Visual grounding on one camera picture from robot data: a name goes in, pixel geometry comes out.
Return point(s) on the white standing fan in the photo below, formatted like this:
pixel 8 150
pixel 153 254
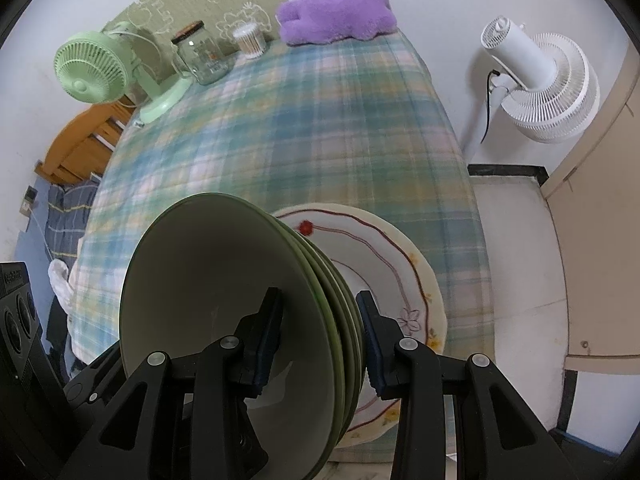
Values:
pixel 544 84

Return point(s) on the white floral plate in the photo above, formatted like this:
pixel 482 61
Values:
pixel 372 254

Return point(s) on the white cloth on bed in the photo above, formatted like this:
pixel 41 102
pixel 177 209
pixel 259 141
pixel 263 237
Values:
pixel 63 280

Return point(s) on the green desk fan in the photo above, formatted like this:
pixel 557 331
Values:
pixel 100 67

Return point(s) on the beige cabinet door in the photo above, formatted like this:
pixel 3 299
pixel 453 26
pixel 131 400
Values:
pixel 593 197

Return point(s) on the cotton swab container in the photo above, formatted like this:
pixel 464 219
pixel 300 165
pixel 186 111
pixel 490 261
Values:
pixel 250 39

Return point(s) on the purple plush toy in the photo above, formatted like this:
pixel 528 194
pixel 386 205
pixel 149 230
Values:
pixel 327 21

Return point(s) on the green cartoon wall mat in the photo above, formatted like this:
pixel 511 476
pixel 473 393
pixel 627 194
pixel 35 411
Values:
pixel 162 19

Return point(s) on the glass jar with black lid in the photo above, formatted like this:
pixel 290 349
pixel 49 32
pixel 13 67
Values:
pixel 198 52

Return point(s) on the plaid tablecloth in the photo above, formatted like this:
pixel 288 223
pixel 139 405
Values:
pixel 356 123

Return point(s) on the blue plaid pillow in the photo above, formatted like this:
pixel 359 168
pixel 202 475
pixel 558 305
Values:
pixel 69 208

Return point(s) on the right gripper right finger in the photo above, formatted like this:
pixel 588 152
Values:
pixel 497 435

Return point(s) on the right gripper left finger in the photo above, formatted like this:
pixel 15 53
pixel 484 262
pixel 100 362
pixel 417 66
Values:
pixel 182 418

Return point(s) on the wall power outlet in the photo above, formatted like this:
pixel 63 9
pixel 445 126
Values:
pixel 28 202

